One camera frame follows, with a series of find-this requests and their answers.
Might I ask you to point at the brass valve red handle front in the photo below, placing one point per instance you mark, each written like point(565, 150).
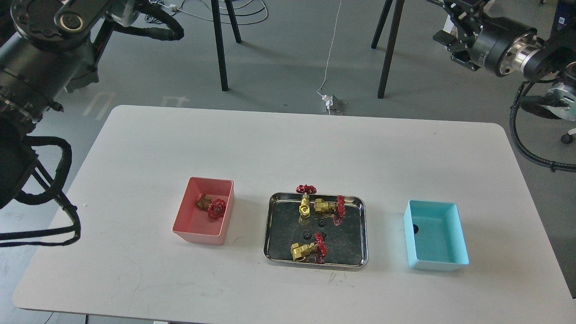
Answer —
point(300, 252)

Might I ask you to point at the brass valve red handle upright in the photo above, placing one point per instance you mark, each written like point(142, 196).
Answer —
point(305, 205)

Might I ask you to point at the pink plastic box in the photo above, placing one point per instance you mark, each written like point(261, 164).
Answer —
point(192, 224)

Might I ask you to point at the stainless steel tray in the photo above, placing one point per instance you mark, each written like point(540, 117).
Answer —
point(346, 239)

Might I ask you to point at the black table leg right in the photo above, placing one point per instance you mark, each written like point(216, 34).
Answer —
point(391, 42)

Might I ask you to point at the black table leg left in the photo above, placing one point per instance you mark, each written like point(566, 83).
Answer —
point(216, 17)

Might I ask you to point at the brass valve red handle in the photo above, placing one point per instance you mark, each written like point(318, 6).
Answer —
point(300, 252)
point(334, 209)
point(305, 205)
point(215, 208)

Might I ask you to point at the white power adapter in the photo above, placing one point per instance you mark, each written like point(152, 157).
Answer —
point(333, 105)

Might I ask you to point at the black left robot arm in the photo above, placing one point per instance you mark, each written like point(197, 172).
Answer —
point(56, 46)

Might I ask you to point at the black table leg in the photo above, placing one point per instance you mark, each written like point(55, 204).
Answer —
point(216, 17)
point(391, 42)

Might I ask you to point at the blue plastic box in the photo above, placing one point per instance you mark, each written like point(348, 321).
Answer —
point(439, 245)

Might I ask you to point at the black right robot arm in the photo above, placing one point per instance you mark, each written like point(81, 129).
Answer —
point(502, 46)

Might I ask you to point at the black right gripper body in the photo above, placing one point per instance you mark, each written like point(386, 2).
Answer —
point(460, 33)

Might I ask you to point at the chair caster wheel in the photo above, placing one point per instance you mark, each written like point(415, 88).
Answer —
point(568, 137)

